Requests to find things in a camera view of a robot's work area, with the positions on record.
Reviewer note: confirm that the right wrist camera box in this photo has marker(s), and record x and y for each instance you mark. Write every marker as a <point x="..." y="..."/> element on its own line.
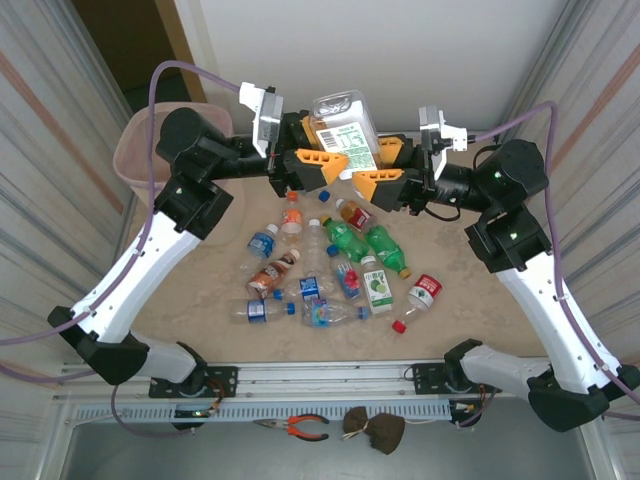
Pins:
<point x="432" y="130"/>

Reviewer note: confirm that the clear bottle green label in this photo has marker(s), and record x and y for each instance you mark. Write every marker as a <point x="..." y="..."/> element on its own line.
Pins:
<point x="345" y="130"/>

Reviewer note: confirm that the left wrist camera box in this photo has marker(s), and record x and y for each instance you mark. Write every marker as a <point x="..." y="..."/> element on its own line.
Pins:
<point x="267" y="120"/>

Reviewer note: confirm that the aluminium mounting rail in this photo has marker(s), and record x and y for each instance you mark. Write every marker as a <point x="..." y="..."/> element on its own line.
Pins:
<point x="325" y="375"/>

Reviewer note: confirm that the blue-capped bottle colourful label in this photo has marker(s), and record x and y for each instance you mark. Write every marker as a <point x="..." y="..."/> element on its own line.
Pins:
<point x="320" y="314"/>

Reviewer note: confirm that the red label tea bottle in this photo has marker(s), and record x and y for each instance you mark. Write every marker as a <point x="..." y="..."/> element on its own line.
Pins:
<point x="357" y="216"/>

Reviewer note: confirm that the orange soda bottle orange cap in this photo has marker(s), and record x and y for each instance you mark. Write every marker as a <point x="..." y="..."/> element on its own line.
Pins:
<point x="291" y="218"/>

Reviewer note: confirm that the blue-capped clear bottle blue label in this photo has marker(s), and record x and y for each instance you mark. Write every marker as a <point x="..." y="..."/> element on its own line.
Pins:
<point x="325" y="196"/>
<point x="310" y="287"/>
<point x="257" y="310"/>

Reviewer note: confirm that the red label bottle red cap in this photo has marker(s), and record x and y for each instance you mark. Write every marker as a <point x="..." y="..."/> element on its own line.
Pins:
<point x="424" y="290"/>

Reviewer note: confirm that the aluminium frame bar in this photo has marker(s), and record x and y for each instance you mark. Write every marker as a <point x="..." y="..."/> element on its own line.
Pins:
<point x="490" y="141"/>

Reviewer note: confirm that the blue label bottle white cap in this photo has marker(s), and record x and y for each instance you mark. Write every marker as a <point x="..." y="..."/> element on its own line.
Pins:
<point x="262" y="243"/>

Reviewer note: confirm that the blue-capped bottle red flower label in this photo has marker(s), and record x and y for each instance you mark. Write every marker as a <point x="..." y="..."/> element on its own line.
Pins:
<point x="347" y="277"/>

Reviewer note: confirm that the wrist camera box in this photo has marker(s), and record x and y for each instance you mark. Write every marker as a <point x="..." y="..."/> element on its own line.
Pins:
<point x="432" y="130"/>
<point x="267" y="120"/>

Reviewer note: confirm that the brown wooden board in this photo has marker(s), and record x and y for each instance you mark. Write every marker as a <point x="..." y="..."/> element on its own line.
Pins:
<point x="175" y="30"/>

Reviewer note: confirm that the grey metal tray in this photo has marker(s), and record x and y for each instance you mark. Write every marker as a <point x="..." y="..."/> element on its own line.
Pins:
<point x="200" y="460"/>

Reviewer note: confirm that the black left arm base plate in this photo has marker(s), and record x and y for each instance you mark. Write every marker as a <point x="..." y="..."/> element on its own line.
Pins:
<point x="225" y="380"/>

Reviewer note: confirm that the pink trash bin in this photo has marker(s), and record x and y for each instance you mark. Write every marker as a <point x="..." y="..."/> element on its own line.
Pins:
<point x="131" y="155"/>

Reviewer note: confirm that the brown coffee drink bottle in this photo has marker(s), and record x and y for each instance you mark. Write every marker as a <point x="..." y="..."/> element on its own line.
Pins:
<point x="272" y="272"/>

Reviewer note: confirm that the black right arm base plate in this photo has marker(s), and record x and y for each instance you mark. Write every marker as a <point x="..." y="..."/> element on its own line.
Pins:
<point x="425" y="377"/>

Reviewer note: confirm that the unlabelled clear bottle white cap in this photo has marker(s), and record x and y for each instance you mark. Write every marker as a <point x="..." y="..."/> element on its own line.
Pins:
<point x="314" y="250"/>

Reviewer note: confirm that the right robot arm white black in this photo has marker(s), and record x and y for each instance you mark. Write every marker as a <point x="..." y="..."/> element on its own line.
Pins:
<point x="545" y="305"/>

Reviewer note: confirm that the small electronics board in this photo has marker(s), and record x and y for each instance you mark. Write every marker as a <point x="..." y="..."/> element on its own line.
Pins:
<point x="192" y="413"/>
<point x="462" y="407"/>

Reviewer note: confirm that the brown cloth pouch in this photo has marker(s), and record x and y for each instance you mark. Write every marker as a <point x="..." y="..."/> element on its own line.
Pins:
<point x="385" y="432"/>

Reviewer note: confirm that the green soda bottle yellow cap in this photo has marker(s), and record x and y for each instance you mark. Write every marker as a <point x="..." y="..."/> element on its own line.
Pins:
<point x="387" y="250"/>
<point x="345" y="241"/>

